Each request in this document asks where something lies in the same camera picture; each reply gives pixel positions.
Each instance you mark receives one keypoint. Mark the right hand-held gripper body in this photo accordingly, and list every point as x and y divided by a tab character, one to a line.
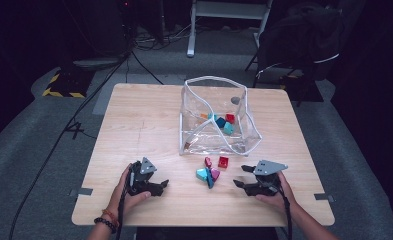
267	166

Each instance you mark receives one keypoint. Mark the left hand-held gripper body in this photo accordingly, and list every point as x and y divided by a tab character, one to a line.
139	186

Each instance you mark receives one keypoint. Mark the red square toy block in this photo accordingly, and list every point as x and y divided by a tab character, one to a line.
223	162

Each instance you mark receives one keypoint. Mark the purple toy block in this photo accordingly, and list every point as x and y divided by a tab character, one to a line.
215	174

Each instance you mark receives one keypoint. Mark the slim blue toy block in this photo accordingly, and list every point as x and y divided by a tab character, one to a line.
210	181

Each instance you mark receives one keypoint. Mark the clear plastic bag white trim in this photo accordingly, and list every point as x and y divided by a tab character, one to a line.
217	146

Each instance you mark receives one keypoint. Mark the dark pink toy block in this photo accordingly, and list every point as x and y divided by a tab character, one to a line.
208	162

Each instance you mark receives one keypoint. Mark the light cyan toy block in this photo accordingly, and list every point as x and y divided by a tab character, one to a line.
228	128
202	174

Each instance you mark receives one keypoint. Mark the small red toy block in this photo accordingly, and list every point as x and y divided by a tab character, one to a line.
230	118

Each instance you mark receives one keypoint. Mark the dark blue toy block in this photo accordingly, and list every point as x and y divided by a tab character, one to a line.
220	122

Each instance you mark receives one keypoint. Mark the teal toy block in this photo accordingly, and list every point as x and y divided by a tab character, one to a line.
212	116

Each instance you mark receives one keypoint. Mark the orange toy block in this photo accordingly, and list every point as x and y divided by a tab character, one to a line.
203	116

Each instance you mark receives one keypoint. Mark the person's left hand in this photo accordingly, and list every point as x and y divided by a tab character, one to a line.
118	199

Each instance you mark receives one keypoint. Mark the person's right hand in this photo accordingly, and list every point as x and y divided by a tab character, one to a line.
285	198

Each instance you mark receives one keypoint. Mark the grey tape strip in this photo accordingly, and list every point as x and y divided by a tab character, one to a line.
85	191
324	197

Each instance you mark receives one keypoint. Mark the black chair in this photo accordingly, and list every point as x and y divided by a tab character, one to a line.
256	76

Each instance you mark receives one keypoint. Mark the black base with yellow stripes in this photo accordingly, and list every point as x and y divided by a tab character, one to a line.
70	85

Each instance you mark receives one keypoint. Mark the dark cloth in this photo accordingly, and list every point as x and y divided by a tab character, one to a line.
300	36

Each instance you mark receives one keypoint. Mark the white metal stand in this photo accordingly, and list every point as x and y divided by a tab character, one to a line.
191	33

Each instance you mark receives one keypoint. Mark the black equipment stand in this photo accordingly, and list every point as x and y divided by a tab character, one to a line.
100	26

